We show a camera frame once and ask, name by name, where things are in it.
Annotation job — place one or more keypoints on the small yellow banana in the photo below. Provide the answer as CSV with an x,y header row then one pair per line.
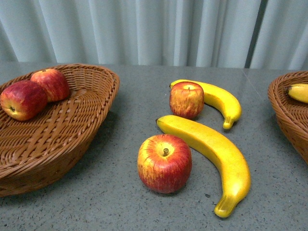
x,y
219,98

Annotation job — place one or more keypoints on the large yellow banana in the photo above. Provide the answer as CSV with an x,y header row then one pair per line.
x,y
228,159

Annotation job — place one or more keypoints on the large red-yellow apple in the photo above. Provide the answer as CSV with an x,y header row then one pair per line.
x,y
164,163

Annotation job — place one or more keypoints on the right brown wicker basket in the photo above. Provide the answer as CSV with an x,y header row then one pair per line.
x,y
291,115

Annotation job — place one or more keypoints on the yellow banana in right basket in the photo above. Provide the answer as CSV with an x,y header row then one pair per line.
x,y
298,91

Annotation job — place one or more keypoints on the left brown wicker basket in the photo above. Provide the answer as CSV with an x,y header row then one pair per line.
x,y
40,151

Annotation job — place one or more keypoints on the red apple back of basket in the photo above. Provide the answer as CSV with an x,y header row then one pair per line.
x,y
53,82

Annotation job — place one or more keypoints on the dark red apple front-left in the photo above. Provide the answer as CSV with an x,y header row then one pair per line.
x,y
23,100

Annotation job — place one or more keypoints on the white pleated curtain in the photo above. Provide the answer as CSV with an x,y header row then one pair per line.
x,y
259,34

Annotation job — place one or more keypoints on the brown wicker basket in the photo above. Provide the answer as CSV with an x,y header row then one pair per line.
x,y
291,115
40,151

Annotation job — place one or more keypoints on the small red-yellow apple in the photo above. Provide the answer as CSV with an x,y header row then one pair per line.
x,y
186,99

